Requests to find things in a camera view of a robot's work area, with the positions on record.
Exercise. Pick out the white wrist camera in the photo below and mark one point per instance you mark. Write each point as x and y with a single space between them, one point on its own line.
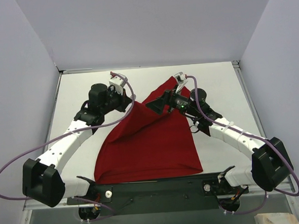
181 80
118 81

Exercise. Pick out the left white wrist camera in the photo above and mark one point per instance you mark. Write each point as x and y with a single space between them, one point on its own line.
118 81

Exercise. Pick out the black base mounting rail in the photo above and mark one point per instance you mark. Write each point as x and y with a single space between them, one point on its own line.
177 194

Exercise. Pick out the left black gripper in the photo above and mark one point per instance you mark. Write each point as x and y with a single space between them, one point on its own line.
125 102

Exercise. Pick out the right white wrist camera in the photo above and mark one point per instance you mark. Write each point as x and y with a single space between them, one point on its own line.
181 80

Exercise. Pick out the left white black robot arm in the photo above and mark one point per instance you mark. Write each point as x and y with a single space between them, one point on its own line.
42 179

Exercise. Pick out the red cloth garment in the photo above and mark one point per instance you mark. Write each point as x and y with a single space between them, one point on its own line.
146 145

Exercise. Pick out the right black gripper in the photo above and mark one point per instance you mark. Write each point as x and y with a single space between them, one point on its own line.
167 98

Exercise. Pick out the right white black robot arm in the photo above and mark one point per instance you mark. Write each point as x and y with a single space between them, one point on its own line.
270 163

